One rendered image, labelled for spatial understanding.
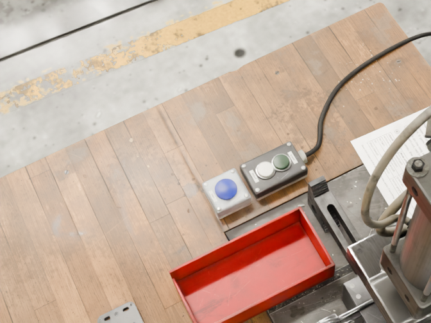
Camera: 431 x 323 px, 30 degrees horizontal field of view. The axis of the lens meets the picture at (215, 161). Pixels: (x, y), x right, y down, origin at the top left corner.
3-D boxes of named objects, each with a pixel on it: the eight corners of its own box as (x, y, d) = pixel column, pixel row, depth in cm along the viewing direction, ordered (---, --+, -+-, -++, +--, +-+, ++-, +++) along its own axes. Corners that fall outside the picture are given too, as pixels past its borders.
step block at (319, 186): (307, 203, 144) (308, 182, 136) (322, 196, 144) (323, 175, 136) (325, 233, 141) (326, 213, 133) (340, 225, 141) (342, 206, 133)
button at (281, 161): (270, 163, 146) (270, 158, 144) (285, 156, 146) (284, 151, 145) (278, 175, 145) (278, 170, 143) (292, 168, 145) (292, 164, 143)
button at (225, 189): (211, 188, 145) (210, 183, 143) (231, 179, 145) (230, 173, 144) (221, 206, 143) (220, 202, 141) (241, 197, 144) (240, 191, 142)
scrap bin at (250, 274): (173, 281, 140) (168, 270, 134) (300, 218, 143) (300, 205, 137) (202, 343, 134) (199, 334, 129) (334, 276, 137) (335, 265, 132)
